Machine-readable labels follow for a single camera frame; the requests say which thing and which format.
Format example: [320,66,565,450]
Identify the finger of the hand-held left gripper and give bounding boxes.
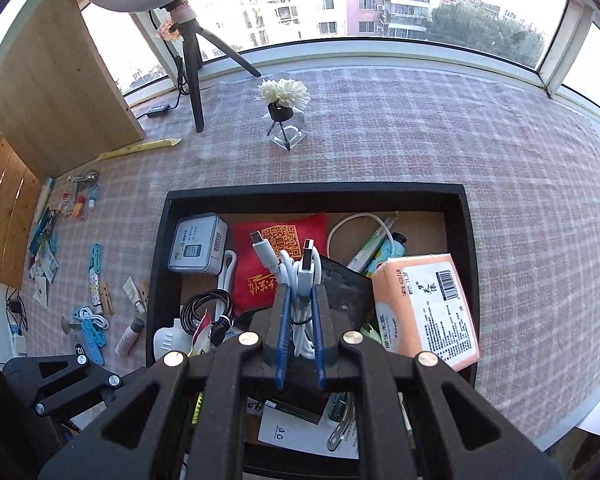
[2,354,125,418]

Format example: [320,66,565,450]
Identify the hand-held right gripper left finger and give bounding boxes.
[39,284,295,480]

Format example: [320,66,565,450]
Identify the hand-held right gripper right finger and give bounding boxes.
[307,284,563,480]

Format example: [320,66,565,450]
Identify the white USB cable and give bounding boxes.
[249,230,326,361]

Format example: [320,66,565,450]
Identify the black storage tray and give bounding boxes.
[145,182,481,480]

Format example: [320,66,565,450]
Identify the plaid cloth-covered desktop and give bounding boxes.
[17,65,600,453]

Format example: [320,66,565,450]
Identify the white power strip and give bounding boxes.
[7,320,28,358]

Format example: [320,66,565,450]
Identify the black card wallet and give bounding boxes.
[320,255,375,326]

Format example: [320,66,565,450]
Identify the red yellow snack packet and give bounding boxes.
[190,310,216,356]

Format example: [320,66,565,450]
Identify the small pink bottle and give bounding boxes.
[115,317,146,358]

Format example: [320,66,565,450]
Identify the white paper manual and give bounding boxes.
[257,399,361,461]

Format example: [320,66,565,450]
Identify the red fabric pouch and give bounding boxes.
[230,212,329,313]

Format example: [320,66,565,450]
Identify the white paper packet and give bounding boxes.
[32,275,49,309]

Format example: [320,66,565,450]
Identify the wooden clothespin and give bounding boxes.
[97,282,115,317]

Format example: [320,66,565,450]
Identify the orange tissue pack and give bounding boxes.
[371,253,481,372]

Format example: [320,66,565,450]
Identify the green white tube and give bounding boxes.
[347,212,400,273]

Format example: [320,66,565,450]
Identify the white charger plug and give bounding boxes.
[154,322,201,361]

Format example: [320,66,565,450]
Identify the white strip with coloured stickers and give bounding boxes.
[89,244,104,311]

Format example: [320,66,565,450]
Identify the teal bottle with black cap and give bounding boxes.
[372,232,408,276]

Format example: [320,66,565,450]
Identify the small white tube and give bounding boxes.
[123,276,147,313]

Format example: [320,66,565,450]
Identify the blue white card packet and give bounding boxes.
[35,250,60,281]

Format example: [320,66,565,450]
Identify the white tin box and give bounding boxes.
[167,213,229,275]

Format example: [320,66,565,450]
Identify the dark blue packet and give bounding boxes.
[28,210,56,256]

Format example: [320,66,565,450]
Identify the slatted wooden panel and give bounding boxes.
[0,135,43,288]

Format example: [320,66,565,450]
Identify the cream tube with blue cap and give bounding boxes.
[34,177,54,226]

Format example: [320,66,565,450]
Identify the long yellow stick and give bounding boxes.
[97,137,183,162]

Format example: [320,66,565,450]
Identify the white flower diffuser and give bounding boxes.
[257,78,311,152]

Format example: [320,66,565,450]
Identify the black power adapter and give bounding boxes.
[135,104,172,120]

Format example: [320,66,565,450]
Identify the black tripod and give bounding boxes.
[157,0,262,133]

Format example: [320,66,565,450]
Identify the light wooden board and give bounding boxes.
[0,0,146,178]

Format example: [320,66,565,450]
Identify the short white coiled cable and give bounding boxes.
[72,306,110,331]

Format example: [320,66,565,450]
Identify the black coiled cable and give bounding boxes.
[180,290,231,346]

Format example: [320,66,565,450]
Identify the white cable loop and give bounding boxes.
[326,213,387,261]

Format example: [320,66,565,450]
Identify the white window frame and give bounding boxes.
[80,0,600,121]

